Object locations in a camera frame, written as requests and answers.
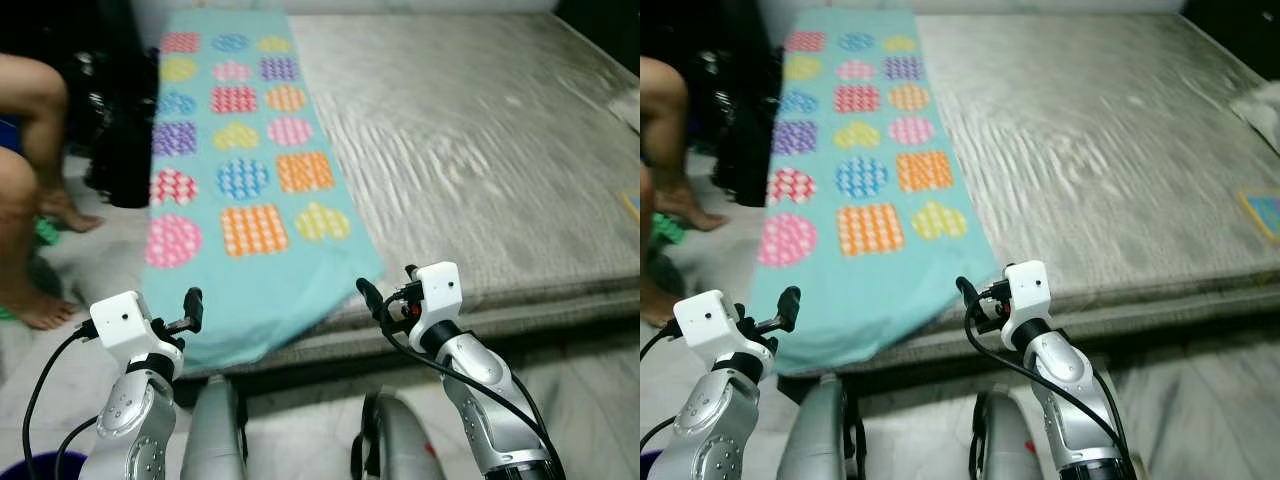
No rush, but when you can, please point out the colourful children's picture book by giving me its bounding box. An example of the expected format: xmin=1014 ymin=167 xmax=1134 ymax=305
xmin=1240 ymin=192 xmax=1280 ymax=246

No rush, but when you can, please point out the white pillow with green tree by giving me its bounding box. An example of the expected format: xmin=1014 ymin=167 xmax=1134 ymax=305
xmin=1230 ymin=80 xmax=1280 ymax=156

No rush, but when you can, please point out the silver robot left leg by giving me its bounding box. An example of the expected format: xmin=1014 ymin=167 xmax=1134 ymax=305
xmin=180 ymin=375 xmax=249 ymax=480
xmin=775 ymin=372 xmax=866 ymax=480

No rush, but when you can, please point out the silver robot leg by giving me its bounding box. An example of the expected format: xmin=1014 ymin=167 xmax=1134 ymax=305
xmin=180 ymin=375 xmax=249 ymax=480
xmin=350 ymin=388 xmax=446 ymax=480
xmin=968 ymin=388 xmax=1046 ymax=480
xmin=775 ymin=372 xmax=866 ymax=480

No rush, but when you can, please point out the silver robot right leg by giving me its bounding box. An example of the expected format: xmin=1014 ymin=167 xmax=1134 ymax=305
xmin=350 ymin=388 xmax=446 ymax=480
xmin=968 ymin=388 xmax=1046 ymax=480

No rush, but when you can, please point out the teal blanket with colourful patches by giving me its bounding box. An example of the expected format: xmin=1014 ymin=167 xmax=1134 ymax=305
xmin=140 ymin=10 xmax=386 ymax=373
xmin=748 ymin=8 xmax=1001 ymax=376

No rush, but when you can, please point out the grey quilted spotted mattress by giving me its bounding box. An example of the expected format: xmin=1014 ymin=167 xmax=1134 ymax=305
xmin=800 ymin=12 xmax=1280 ymax=376
xmin=175 ymin=12 xmax=641 ymax=379

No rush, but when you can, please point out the person in grey shorts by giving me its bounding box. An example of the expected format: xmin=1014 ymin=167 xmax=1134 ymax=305
xmin=0 ymin=52 xmax=106 ymax=331
xmin=640 ymin=55 xmax=731 ymax=326

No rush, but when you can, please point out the black cluttered shelf unit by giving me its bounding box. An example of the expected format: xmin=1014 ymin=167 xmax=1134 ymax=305
xmin=640 ymin=0 xmax=786 ymax=206
xmin=0 ymin=0 xmax=161 ymax=209

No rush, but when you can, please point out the black tufted headboard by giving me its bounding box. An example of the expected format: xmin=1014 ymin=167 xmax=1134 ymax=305
xmin=1180 ymin=0 xmax=1280 ymax=81

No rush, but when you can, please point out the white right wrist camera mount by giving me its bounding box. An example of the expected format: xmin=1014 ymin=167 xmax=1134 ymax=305
xmin=412 ymin=262 xmax=463 ymax=346
xmin=1003 ymin=260 xmax=1051 ymax=346

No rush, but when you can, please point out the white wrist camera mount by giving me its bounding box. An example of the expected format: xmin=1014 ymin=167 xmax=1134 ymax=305
xmin=673 ymin=290 xmax=776 ymax=366
xmin=90 ymin=292 xmax=184 ymax=366
xmin=412 ymin=262 xmax=463 ymax=346
xmin=1003 ymin=260 xmax=1051 ymax=346

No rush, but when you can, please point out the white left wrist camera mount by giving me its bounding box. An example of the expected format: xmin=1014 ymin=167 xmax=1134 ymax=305
xmin=673 ymin=290 xmax=776 ymax=366
xmin=90 ymin=292 xmax=184 ymax=366

